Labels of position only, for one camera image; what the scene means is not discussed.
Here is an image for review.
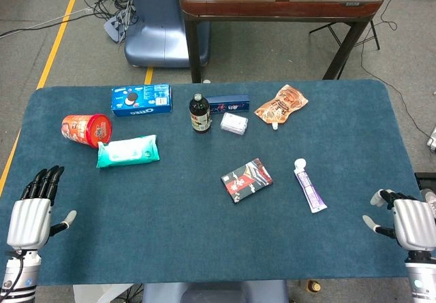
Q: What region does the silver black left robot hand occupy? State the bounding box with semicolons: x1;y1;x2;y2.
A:
6;165;78;251

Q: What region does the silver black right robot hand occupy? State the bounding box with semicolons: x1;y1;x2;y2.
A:
362;189;436;252

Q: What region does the purple white toothpaste tube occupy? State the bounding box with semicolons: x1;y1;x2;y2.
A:
294;159;328;214

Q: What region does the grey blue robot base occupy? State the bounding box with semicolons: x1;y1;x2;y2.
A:
142;280;290;303

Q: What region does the grey sneaker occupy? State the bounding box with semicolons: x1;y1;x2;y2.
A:
420;189;436;217

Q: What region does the black crate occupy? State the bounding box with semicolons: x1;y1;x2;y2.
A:
414;172;436;191

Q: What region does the white box under table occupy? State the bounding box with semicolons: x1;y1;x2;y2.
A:
72;283;134;303

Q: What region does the red instant noodle cup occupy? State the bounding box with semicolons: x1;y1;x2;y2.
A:
61;113;113;149

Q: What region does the small brown bottle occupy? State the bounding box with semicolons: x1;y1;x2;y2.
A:
305;278;323;293

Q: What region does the green wet wipes pack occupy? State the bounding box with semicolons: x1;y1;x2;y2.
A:
96;134;161;170

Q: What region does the blue table mat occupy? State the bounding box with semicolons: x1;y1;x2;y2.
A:
0;79;431;287

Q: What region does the blue Oreo cookie box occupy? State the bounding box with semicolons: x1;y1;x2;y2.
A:
111;84;173;118

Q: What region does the orange spout pouch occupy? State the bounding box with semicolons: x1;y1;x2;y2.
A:
253;84;309;130

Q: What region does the dark glass bottle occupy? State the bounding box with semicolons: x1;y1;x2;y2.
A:
189;93;212;134

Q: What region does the clear plastic case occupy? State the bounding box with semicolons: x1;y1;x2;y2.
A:
219;112;249;135

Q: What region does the grey power strip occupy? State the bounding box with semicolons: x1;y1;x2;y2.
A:
103;9;137;44

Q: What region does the long dark blue box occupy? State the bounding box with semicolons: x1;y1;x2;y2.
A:
205;94;251;114

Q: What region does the blue grey machine base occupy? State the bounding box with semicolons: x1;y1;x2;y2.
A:
124;0;211;68

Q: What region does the brown wooden table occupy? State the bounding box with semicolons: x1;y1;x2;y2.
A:
179;0;386;84

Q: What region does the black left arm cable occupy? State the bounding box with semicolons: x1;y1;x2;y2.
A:
0;249;27;299

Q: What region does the thin black floor cable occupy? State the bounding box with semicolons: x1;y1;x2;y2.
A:
359;0;433;141

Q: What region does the white floor cable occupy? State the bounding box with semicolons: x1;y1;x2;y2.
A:
0;6;95;39

